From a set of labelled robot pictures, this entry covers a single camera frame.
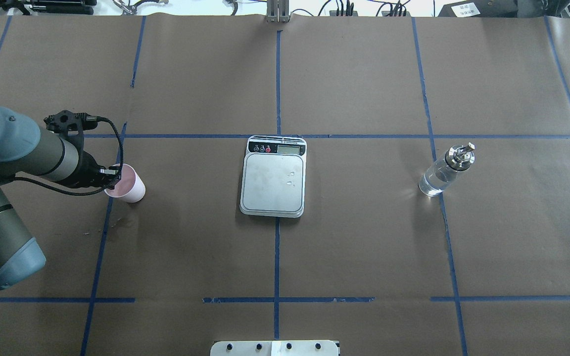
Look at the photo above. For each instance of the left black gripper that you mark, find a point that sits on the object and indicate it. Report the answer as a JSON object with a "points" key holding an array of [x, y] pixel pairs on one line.
{"points": [[88, 173]]}

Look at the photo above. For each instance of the pink plastic cup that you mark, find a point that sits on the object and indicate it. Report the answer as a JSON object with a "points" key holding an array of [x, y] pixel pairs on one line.
{"points": [[130, 188]]}

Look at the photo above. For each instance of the glass sauce bottle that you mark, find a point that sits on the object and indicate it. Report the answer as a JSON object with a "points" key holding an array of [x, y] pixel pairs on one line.
{"points": [[447, 169]]}

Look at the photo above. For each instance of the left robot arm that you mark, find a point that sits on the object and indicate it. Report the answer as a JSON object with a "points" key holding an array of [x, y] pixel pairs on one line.
{"points": [[54, 158]]}

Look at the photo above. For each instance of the digital kitchen scale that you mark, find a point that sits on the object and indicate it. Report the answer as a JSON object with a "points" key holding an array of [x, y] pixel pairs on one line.
{"points": [[273, 177]]}

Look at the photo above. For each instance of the black power strip box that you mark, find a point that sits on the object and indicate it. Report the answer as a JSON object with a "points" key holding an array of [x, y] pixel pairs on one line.
{"points": [[480, 8]]}

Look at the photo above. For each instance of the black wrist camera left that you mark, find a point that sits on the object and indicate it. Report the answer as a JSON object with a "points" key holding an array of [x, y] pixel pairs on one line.
{"points": [[65, 122]]}

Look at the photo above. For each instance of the aluminium frame post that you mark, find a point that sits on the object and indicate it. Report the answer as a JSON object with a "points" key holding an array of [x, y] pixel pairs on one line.
{"points": [[277, 11]]}

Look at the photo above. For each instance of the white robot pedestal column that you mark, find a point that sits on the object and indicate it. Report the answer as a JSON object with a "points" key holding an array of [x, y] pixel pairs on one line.
{"points": [[276, 348]]}

